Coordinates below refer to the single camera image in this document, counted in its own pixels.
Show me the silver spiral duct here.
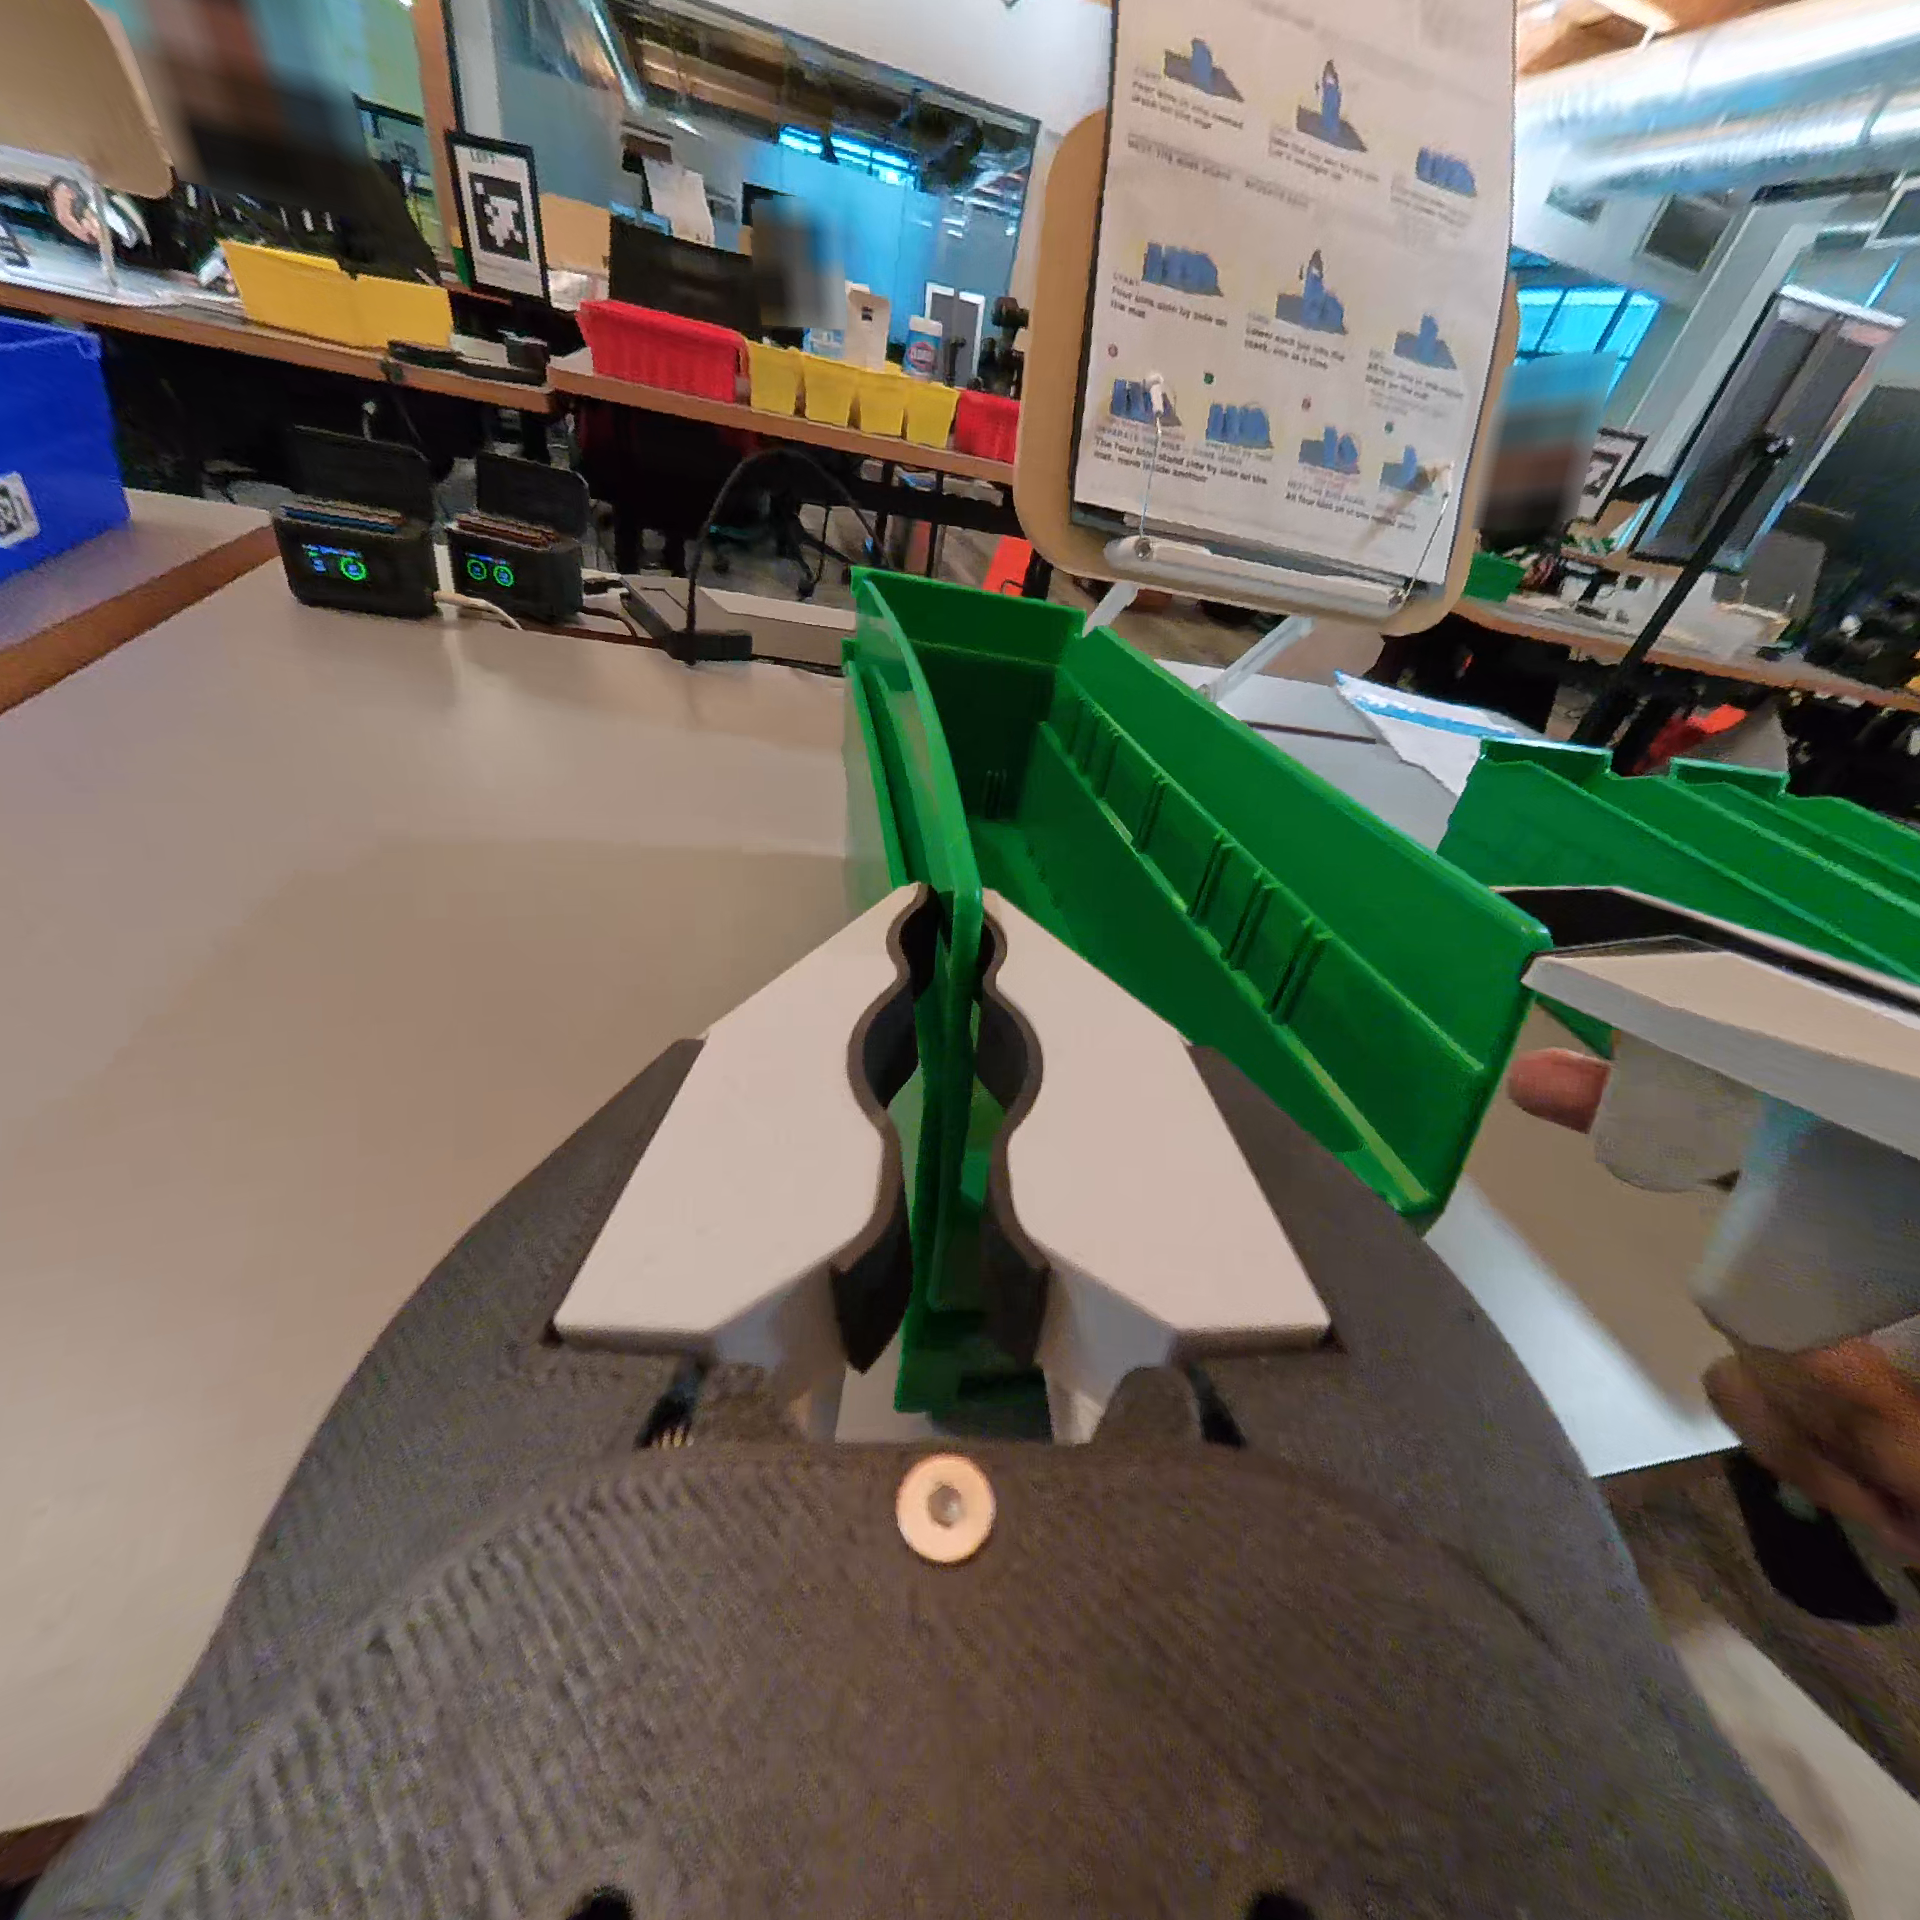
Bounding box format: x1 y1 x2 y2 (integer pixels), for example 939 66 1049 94
1542 27 1920 231

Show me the printed instruction sheet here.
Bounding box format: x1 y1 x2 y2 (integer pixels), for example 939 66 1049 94
1071 0 1521 584

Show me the person's right hand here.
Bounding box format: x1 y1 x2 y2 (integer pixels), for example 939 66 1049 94
1507 1047 1920 1566

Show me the grey pole-mounted monitor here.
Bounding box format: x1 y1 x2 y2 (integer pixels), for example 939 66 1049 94
1628 286 1910 576

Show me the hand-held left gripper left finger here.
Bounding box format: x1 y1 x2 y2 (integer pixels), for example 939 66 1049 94
546 882 947 1439

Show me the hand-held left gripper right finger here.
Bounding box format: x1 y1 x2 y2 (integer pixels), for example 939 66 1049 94
979 895 1338 1445

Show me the black monitor pole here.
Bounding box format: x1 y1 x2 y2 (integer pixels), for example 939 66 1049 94
1559 433 1797 751

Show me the cardboard panel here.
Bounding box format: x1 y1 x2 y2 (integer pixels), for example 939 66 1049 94
0 0 177 200

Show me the long wooden workbench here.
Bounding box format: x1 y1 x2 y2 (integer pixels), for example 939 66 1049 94
0 277 1022 495

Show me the green plastic bin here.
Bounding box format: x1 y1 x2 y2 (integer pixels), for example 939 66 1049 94
1793 791 1920 873
836 563 1557 1419
1668 757 1920 902
1441 736 1920 1055

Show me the wood-edged grey table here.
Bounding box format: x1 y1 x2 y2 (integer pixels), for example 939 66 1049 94
0 486 282 718

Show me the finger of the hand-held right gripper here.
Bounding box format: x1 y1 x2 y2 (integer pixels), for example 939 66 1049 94
1493 885 1920 1002
1522 950 1920 1160

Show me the wooden table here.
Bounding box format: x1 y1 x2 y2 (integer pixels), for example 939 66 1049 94
1446 591 1920 711

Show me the white document stand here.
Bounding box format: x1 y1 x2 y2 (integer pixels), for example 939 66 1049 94
1014 104 1521 706

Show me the blue plastic bin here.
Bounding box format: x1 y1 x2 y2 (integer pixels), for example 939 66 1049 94
0 315 137 589

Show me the black cable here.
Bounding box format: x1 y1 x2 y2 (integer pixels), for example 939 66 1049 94
682 448 890 664

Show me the grey desk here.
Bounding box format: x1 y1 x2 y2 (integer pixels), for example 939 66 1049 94
0 558 1749 1840

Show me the clear bag of papers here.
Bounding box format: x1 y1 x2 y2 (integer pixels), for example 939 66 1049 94
1332 670 1550 800

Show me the large black television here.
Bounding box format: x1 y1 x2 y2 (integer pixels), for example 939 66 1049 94
1785 422 1920 633

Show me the large yellow bin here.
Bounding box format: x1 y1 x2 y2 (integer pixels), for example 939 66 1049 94
222 240 458 352

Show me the black-white marker sign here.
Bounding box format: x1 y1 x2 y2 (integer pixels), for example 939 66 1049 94
445 129 542 296
1572 422 1653 520

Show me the black computer monitor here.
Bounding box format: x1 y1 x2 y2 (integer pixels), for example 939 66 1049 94
605 217 761 345

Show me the large red bin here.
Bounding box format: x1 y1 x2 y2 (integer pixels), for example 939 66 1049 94
577 296 751 407

